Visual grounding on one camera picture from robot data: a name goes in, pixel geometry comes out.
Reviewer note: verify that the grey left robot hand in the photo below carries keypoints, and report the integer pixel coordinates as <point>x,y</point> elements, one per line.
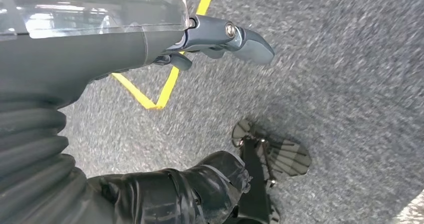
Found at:
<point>82,53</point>

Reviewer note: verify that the yellow floor tape square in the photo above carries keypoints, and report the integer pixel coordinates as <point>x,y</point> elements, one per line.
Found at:
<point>165,93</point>

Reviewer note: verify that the black robot leg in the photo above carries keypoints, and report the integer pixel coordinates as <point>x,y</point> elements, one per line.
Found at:
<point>165,196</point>

